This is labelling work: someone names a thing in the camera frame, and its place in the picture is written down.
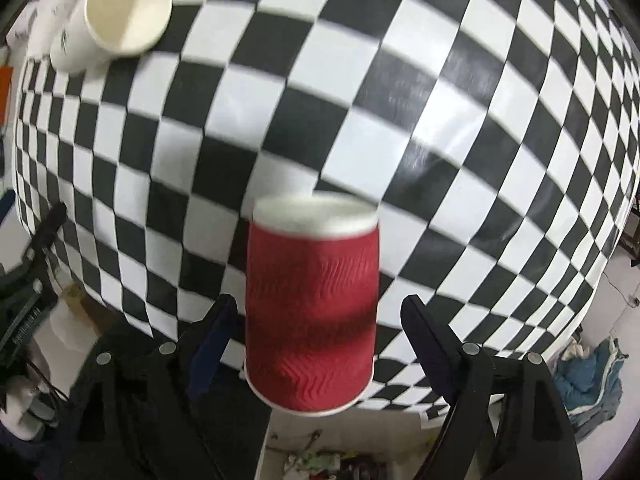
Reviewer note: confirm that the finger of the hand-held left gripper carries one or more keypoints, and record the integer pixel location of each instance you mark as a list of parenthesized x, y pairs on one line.
[(50, 227)]

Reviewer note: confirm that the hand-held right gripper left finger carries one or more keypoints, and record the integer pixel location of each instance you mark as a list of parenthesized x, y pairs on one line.
[(214, 341)]

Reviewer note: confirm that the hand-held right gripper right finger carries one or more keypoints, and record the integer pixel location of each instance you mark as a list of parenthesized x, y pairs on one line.
[(425, 341)]

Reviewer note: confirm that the red ribbed paper cup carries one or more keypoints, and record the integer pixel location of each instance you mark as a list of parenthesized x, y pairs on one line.
[(310, 310)]

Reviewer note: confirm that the white paper cup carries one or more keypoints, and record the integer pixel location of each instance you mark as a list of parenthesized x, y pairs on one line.
[(120, 15)]

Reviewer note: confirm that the orange object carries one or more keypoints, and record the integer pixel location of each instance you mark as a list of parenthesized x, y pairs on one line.
[(5, 95)]

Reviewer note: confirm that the colourful floor clutter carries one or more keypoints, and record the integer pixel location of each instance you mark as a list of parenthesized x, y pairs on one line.
[(345, 460)]

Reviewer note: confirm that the blue cloth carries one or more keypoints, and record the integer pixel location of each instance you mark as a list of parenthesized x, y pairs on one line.
[(592, 385)]

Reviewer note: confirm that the white plastic bag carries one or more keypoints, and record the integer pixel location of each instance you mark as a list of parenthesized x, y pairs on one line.
[(47, 10)]

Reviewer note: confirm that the black and white checkered tablecloth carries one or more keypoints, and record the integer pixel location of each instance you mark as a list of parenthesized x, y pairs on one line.
[(350, 110)]

